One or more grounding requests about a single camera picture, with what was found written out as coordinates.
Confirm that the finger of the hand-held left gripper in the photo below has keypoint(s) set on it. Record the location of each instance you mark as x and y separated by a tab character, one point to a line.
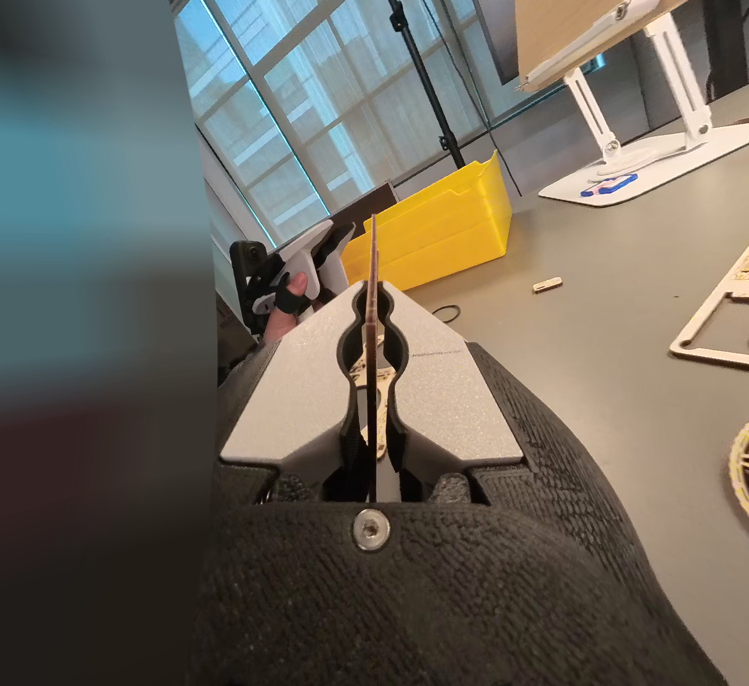
304	241
330	276

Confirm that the large window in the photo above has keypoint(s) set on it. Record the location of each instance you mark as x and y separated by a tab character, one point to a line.
292	54

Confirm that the dark monitor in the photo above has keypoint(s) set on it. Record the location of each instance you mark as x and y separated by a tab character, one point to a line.
491	7

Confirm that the small wooden piece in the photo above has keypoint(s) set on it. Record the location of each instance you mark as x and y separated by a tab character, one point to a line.
547	285

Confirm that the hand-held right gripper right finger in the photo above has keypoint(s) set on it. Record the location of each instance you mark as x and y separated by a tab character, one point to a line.
456	405

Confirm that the person's left hand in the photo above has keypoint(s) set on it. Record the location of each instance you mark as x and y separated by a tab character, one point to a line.
278	326

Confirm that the wooden bicycle model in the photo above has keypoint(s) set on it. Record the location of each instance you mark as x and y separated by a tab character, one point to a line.
736	463

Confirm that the yellow plastic bin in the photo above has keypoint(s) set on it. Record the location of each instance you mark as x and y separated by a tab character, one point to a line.
444	224

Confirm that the wooden parts sheet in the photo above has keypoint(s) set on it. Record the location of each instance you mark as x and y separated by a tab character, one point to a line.
373	265

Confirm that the dark brown board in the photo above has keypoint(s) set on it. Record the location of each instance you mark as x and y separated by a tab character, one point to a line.
374	200

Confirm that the small blue white card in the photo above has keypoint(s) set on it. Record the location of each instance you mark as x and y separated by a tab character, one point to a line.
608	185

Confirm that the black rubber band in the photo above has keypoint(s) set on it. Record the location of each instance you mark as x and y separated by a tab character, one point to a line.
447	307

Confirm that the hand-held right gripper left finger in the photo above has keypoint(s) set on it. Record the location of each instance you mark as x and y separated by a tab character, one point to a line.
298	399

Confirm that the wooden cutout frame sheet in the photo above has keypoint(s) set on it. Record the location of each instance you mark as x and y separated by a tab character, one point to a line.
714	359

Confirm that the black tripod pole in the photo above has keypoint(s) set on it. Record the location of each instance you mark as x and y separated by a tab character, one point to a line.
409	48

